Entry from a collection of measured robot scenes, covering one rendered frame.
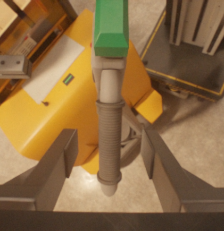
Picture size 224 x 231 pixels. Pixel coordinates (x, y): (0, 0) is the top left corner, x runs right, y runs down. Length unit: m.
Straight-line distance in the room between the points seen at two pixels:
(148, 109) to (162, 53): 0.48
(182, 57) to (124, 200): 1.31
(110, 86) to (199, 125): 1.44
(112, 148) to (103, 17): 0.16
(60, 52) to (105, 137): 0.77
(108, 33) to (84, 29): 0.80
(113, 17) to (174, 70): 1.22
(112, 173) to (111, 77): 0.14
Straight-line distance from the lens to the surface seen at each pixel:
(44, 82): 0.93
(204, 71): 1.42
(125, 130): 1.15
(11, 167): 2.26
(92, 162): 1.29
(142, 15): 2.16
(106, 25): 0.19
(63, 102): 0.84
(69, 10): 1.02
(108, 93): 0.22
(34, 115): 0.91
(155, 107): 1.27
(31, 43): 0.99
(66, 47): 0.96
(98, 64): 0.22
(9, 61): 0.29
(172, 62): 1.42
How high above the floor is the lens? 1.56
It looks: 70 degrees down
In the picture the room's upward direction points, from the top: 52 degrees counter-clockwise
